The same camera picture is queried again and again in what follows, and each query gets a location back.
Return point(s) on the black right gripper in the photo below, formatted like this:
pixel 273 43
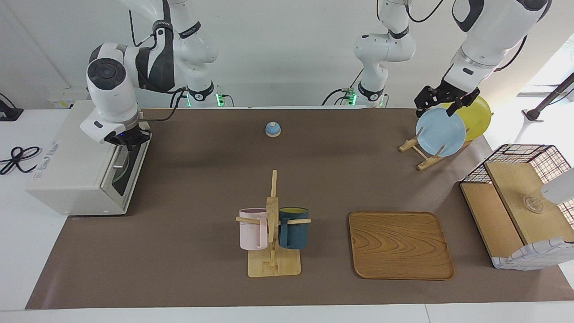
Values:
pixel 130 137

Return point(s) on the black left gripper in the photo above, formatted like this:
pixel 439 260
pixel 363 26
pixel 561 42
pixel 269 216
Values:
pixel 450 92

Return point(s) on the toaster oven glass door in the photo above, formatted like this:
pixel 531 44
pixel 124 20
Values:
pixel 132 161

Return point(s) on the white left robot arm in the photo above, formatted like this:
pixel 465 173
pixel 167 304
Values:
pixel 489 31

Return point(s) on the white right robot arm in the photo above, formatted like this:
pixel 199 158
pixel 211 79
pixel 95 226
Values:
pixel 110 98

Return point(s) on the beige toaster oven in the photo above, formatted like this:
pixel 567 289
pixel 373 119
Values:
pixel 67 157

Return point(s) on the light blue plate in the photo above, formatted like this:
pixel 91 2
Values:
pixel 439 134

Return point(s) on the yellow plate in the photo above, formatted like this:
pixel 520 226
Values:
pixel 477 121

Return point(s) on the wooden plate rack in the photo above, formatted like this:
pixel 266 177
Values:
pixel 426 162

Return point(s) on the white power strip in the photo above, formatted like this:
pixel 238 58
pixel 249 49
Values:
pixel 67 96

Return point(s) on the black stand pole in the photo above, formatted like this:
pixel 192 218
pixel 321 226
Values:
pixel 549 98

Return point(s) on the black clamp base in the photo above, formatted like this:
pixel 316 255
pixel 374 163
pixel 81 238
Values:
pixel 9 114

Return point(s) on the brown table mat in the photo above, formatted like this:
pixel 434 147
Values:
pixel 179 269

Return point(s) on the clear glass cup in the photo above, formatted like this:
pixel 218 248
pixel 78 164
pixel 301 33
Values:
pixel 532 204

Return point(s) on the small blue bell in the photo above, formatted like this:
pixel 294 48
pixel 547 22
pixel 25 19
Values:
pixel 272 130

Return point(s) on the white cylindrical device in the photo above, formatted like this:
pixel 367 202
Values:
pixel 560 188

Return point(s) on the pink mug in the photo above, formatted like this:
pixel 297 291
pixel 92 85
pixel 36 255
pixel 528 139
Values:
pixel 251 233

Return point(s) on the brown wooden tray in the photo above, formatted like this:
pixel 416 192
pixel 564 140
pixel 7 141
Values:
pixel 399 246

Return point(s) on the white checked fabric liner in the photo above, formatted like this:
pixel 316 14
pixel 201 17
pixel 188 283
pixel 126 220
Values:
pixel 529 258

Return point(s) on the dark blue mug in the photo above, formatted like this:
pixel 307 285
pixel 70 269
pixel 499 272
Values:
pixel 296 235

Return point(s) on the wooden mug tree stand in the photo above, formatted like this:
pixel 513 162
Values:
pixel 273 269

